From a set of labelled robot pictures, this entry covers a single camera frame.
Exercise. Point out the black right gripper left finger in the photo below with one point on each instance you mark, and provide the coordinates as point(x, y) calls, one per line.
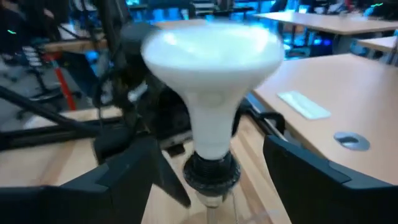
point(77, 205)

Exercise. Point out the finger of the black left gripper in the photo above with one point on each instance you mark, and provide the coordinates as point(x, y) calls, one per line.
point(169, 180)

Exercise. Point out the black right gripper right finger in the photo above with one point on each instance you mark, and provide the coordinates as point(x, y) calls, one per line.
point(326, 199)

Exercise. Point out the white reflector lightbulb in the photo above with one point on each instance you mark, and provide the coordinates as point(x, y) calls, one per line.
point(211, 77)

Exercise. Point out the beige wooden desk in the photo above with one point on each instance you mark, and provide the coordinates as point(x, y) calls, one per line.
point(183, 23)
point(342, 81)
point(326, 23)
point(379, 43)

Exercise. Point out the red pole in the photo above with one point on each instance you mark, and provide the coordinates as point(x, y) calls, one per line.
point(62, 84)

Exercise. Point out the black aluminium table frame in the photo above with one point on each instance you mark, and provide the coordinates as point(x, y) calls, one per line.
point(46, 137)

